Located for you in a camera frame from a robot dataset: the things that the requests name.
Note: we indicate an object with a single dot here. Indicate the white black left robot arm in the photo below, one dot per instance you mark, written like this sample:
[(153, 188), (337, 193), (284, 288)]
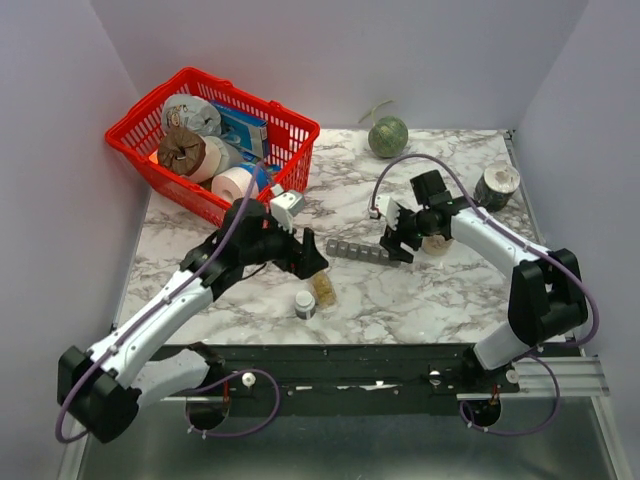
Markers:
[(96, 386)]

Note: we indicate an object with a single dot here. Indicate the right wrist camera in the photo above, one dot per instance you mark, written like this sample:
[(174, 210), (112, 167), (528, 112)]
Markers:
[(385, 207)]

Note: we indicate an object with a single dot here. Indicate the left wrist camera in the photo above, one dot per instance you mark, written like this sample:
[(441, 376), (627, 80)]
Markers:
[(285, 205)]

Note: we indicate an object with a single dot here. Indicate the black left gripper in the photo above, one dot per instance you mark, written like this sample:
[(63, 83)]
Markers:
[(302, 260)]

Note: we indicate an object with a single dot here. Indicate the aluminium rail frame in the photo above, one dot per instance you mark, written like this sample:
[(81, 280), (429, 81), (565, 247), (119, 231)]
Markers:
[(550, 429)]

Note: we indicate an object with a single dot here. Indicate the grey wrapped toilet roll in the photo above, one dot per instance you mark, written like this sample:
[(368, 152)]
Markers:
[(193, 113)]

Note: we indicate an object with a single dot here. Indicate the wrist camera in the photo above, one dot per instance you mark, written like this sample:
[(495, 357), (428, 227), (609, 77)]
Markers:
[(385, 207), (285, 205)]

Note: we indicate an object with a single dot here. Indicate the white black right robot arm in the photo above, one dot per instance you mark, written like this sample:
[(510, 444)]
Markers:
[(546, 299)]

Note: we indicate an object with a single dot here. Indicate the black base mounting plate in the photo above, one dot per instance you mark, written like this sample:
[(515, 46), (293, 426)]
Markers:
[(347, 380)]

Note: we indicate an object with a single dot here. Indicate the red plastic shopping basket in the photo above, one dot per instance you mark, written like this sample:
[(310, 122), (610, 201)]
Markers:
[(290, 137)]

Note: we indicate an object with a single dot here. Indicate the brown wrapped toilet roll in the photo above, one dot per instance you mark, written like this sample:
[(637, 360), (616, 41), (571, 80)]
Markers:
[(189, 155)]

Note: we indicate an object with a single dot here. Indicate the clear bottle of yellow pills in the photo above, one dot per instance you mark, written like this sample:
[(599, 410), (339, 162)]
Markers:
[(323, 290)]

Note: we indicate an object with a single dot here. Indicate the cream lotion pump bottle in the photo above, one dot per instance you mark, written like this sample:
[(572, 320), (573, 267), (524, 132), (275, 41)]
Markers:
[(436, 245)]

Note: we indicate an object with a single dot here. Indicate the white toilet roll blue wrap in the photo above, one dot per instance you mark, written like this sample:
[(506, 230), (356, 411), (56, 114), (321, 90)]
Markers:
[(235, 182)]

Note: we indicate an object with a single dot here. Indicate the grey weekly pill organizer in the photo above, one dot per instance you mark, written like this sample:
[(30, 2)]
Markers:
[(359, 252)]

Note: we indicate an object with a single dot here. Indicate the grey bottle white cap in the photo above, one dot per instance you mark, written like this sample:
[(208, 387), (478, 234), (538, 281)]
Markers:
[(304, 305)]

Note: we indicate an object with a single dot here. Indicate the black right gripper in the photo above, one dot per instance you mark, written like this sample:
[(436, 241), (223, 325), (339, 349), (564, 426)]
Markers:
[(392, 247)]

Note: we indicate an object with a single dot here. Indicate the blue white cardboard box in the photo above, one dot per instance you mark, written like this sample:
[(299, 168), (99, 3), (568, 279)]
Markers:
[(244, 131)]

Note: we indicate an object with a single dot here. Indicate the green netted melon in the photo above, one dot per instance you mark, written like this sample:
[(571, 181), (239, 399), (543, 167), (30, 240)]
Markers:
[(388, 135)]

